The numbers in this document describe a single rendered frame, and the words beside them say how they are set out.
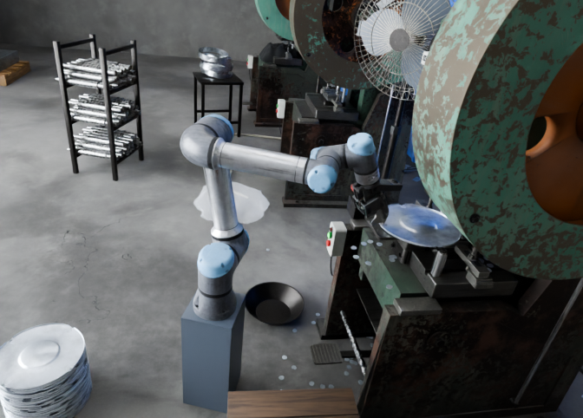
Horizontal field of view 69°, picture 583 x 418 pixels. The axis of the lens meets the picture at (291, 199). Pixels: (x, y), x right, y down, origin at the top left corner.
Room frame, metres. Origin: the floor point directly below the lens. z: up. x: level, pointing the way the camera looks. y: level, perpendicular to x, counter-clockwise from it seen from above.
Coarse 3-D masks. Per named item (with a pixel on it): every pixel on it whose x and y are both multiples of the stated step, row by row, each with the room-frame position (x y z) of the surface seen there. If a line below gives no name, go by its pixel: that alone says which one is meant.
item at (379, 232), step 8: (376, 232) 1.21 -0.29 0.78; (384, 232) 1.22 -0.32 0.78; (400, 240) 1.28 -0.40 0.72; (392, 248) 1.32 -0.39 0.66; (400, 248) 1.27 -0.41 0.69; (408, 248) 1.24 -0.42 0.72; (416, 248) 1.24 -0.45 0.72; (424, 248) 1.25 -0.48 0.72; (400, 256) 1.25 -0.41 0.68; (408, 256) 1.24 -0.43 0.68
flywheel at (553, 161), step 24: (576, 72) 0.91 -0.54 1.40; (552, 96) 0.90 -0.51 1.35; (576, 96) 0.91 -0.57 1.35; (552, 120) 0.91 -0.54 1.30; (576, 120) 0.92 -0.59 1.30; (552, 144) 0.91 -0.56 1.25; (576, 144) 0.93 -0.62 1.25; (528, 168) 0.90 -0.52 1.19; (552, 168) 0.92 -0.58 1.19; (576, 168) 0.93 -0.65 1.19; (552, 192) 0.92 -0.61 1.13; (576, 192) 0.94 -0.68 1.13; (576, 216) 0.95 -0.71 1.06
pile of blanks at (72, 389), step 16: (80, 368) 1.01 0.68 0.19; (48, 384) 0.91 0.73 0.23; (64, 384) 0.94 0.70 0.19; (80, 384) 1.00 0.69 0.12; (16, 400) 0.87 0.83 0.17; (32, 400) 0.88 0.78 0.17; (48, 400) 0.90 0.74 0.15; (64, 400) 0.93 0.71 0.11; (80, 400) 0.98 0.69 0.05; (16, 416) 0.88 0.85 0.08; (32, 416) 0.88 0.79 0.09; (48, 416) 0.89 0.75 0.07; (64, 416) 0.92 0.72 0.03
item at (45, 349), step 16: (16, 336) 1.08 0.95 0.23; (32, 336) 1.09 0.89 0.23; (48, 336) 1.10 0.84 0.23; (64, 336) 1.11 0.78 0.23; (80, 336) 1.11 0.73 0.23; (0, 352) 1.01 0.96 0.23; (16, 352) 1.01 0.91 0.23; (32, 352) 1.02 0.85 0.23; (48, 352) 1.02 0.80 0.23; (64, 352) 1.04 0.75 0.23; (80, 352) 1.05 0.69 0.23; (0, 368) 0.94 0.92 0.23; (16, 368) 0.95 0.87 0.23; (32, 368) 0.96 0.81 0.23; (48, 368) 0.97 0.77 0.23; (0, 384) 0.88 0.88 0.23; (16, 384) 0.89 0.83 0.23; (32, 384) 0.90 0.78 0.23
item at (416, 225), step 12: (396, 204) 1.43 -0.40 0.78; (408, 204) 1.44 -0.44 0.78; (396, 216) 1.34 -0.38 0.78; (408, 216) 1.34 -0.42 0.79; (420, 216) 1.35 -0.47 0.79; (432, 216) 1.37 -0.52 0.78; (444, 216) 1.38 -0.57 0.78; (384, 228) 1.23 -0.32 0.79; (396, 228) 1.25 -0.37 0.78; (408, 228) 1.25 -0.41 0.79; (420, 228) 1.26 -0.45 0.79; (432, 228) 1.27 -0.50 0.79; (444, 228) 1.29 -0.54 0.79; (456, 228) 1.30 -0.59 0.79; (408, 240) 1.18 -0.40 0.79; (420, 240) 1.19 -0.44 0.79; (432, 240) 1.20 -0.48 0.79; (444, 240) 1.20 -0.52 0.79; (456, 240) 1.20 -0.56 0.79
